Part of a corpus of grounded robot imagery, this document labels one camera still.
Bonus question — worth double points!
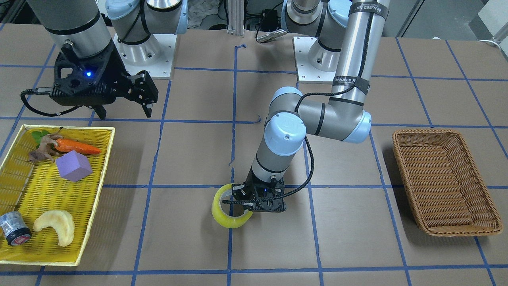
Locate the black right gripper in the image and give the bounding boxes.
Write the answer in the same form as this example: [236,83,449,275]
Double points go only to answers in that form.
[52,42,158,120]

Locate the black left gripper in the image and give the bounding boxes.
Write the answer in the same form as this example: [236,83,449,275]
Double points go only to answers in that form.
[231,171,286,213]

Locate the yellow clear tape roll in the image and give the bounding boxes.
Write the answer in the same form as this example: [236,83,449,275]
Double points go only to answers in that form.
[211,184,253,229]

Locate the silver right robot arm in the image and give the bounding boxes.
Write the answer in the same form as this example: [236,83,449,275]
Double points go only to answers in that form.
[20,0,188,120]

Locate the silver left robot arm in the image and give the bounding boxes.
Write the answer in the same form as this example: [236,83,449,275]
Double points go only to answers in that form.
[218,0,390,213]

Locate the orange toy carrot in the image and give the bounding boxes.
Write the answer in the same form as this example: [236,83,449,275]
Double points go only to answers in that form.
[54,138,102,155]

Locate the purple foam cube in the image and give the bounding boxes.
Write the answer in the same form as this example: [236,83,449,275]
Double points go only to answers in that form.
[56,151,93,182]

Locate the brown root toy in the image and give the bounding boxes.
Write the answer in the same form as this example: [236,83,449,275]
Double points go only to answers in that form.
[28,126,63,164]

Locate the green leaf toy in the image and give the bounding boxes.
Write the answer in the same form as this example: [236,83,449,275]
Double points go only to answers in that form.
[31,130,50,148]

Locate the yellow woven tray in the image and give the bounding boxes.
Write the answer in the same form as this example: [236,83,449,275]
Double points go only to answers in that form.
[0,124,115,267]

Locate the beige croissant toy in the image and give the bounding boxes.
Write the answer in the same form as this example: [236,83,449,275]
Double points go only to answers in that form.
[33,210,75,247]

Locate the black silver can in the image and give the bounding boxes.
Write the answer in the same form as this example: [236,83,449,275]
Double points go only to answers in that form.
[0,211,32,246]

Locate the brown wicker basket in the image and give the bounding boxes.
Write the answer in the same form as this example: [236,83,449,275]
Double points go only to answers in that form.
[392,129,503,237]

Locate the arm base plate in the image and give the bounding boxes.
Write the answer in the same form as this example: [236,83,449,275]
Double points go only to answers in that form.
[293,36,341,84]
[113,34,178,79]

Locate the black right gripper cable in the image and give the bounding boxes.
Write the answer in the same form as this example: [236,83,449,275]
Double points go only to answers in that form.
[21,43,86,117]

